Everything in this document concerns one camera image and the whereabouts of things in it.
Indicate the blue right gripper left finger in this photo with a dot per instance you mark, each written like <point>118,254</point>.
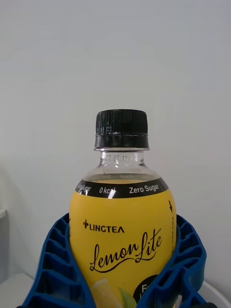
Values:
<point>57,269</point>

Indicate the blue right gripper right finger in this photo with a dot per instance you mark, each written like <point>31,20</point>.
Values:
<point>185,260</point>

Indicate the yellow label bottle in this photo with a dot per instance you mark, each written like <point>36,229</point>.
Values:
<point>120,216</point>

